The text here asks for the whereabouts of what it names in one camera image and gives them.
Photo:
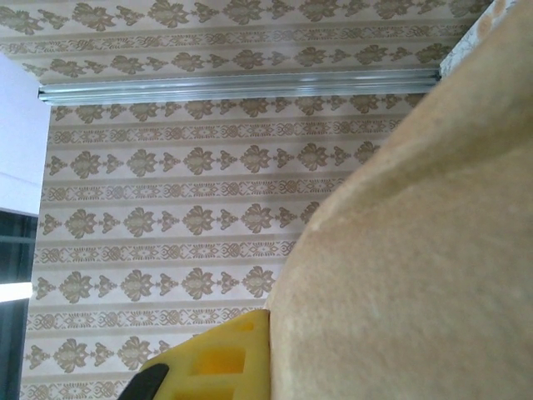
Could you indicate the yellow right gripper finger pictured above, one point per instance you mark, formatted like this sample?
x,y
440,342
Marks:
x,y
216,366

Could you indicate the brown cardboard box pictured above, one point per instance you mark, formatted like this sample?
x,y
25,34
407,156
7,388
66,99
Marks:
x,y
416,271

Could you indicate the dark glass window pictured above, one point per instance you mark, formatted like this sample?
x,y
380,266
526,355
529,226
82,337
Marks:
x,y
14,333

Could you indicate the white flat panel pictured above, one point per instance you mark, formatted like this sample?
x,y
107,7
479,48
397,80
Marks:
x,y
21,137

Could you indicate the aluminium frame corner post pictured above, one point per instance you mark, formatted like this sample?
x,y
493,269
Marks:
x,y
233,88

